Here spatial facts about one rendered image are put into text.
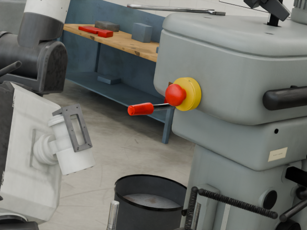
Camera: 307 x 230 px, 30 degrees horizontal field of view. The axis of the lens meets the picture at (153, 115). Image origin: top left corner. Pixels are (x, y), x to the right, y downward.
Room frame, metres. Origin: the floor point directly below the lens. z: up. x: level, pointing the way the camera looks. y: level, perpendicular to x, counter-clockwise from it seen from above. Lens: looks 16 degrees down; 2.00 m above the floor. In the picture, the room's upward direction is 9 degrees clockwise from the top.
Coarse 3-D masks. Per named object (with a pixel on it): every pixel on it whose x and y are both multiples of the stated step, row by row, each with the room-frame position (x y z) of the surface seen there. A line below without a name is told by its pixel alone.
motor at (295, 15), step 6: (294, 0) 1.38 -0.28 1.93; (300, 0) 1.33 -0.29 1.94; (306, 0) 1.31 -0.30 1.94; (300, 6) 1.33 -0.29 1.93; (306, 6) 1.31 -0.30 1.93; (294, 12) 1.34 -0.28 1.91; (300, 12) 1.31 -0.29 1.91; (306, 12) 1.30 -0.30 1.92; (294, 18) 1.33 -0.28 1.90; (300, 18) 1.31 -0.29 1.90; (306, 18) 1.30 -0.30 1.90; (306, 24) 1.30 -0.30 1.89
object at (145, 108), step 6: (132, 108) 1.05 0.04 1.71; (138, 108) 1.05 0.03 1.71; (144, 108) 1.06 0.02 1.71; (150, 108) 1.07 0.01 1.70; (156, 108) 1.09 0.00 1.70; (162, 108) 1.11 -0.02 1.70; (168, 108) 1.12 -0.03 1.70; (174, 108) 1.13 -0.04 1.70; (132, 114) 1.05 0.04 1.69; (138, 114) 1.06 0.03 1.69; (144, 114) 1.07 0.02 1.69
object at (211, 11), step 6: (132, 6) 1.05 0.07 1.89; (138, 6) 1.06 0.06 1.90; (144, 6) 1.07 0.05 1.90; (150, 6) 1.08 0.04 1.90; (156, 6) 1.09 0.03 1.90; (162, 6) 1.11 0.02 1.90; (168, 6) 1.13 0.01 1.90; (192, 12) 1.16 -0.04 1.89; (198, 12) 1.17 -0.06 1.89; (204, 12) 1.18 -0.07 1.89; (210, 12) 1.19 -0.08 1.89; (216, 12) 1.19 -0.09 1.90; (222, 12) 1.20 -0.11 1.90
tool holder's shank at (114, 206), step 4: (112, 204) 1.46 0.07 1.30; (116, 204) 1.46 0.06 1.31; (112, 208) 1.46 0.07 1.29; (116, 208) 1.46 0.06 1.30; (112, 212) 1.46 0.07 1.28; (116, 212) 1.46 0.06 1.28; (112, 216) 1.46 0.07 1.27; (116, 216) 1.46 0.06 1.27; (108, 220) 1.46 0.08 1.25; (112, 220) 1.46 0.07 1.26; (108, 224) 1.46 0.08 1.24; (112, 224) 1.46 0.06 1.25; (108, 228) 1.46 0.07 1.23; (112, 228) 1.46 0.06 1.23
